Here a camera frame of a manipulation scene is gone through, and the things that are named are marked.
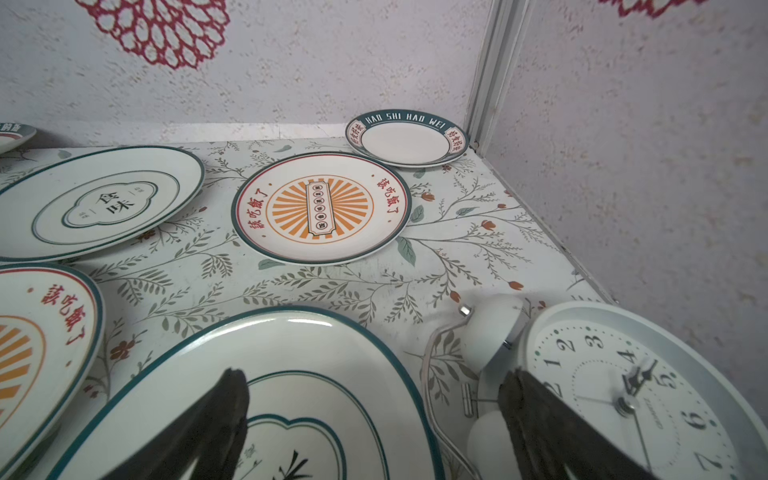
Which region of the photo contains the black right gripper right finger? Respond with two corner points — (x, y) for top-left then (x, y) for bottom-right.
(498, 369), (654, 479)

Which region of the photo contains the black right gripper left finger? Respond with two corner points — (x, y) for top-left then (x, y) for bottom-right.
(106, 369), (250, 479)

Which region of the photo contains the white alarm clock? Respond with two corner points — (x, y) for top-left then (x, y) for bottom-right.
(440, 295), (767, 479)

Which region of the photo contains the small red-ring green plate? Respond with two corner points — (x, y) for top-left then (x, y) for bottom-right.
(0, 122), (37, 154)

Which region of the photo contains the green rim text plate right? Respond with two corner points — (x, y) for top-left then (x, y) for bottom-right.
(345, 108), (469, 169)

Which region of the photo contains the sunburst plate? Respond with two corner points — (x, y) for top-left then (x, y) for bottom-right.
(1, 263), (105, 479)
(231, 151), (413, 266)

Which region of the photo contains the small clover plate green rim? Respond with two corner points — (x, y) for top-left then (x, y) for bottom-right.
(1, 146), (205, 262)

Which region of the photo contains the large clover plate green rim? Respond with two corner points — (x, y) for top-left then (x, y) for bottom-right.
(50, 307), (444, 479)

